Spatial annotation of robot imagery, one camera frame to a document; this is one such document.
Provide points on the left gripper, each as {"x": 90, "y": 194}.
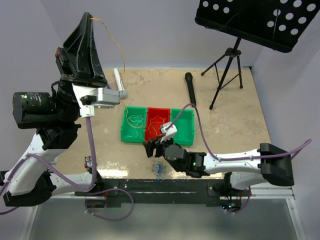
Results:
{"x": 81, "y": 45}

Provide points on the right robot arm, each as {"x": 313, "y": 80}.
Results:
{"x": 266, "y": 164}

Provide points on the green bin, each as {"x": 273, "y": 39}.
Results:
{"x": 133, "y": 124}
{"x": 185, "y": 125}

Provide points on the white microphone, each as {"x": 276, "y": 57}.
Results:
{"x": 118, "y": 79}

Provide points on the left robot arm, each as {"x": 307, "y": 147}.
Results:
{"x": 53, "y": 115}

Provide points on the black music stand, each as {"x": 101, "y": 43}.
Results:
{"x": 274, "y": 24}

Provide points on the black microphone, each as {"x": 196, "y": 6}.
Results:
{"x": 189, "y": 81}

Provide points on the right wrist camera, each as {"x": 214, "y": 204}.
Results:
{"x": 168, "y": 131}

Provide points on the owl number tile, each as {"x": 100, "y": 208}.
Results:
{"x": 88, "y": 162}

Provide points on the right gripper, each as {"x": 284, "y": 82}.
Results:
{"x": 149, "y": 148}

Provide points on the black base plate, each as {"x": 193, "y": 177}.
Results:
{"x": 209, "y": 192}

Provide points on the red bin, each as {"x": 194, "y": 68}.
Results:
{"x": 155, "y": 118}

